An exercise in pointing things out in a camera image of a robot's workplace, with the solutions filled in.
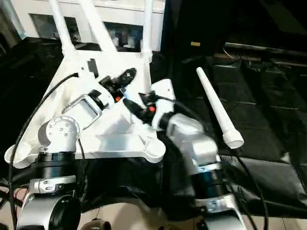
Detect white plastic table top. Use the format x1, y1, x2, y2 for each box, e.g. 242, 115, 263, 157
4, 46, 167, 169

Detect white plastic table leg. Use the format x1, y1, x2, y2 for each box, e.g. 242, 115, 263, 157
196, 67, 244, 148
142, 0, 154, 60
49, 0, 76, 56
79, 0, 147, 123

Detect white glass-door cabinet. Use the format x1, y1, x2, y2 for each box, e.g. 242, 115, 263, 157
10, 0, 166, 52

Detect black plastic mat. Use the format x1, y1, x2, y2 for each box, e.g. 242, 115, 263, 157
0, 37, 307, 221

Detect grey curtain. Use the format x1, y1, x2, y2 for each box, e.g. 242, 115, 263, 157
0, 0, 20, 44

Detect silver metal bar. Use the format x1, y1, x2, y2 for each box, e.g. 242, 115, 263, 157
224, 42, 307, 56

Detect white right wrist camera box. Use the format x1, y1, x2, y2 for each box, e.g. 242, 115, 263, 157
150, 79, 177, 131

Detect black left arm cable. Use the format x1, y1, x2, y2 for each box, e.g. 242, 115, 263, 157
10, 72, 80, 211

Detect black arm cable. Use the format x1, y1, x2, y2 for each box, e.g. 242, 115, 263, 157
146, 94, 269, 228
10, 72, 80, 211

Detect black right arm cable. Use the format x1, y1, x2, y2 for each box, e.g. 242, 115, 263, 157
146, 94, 269, 228

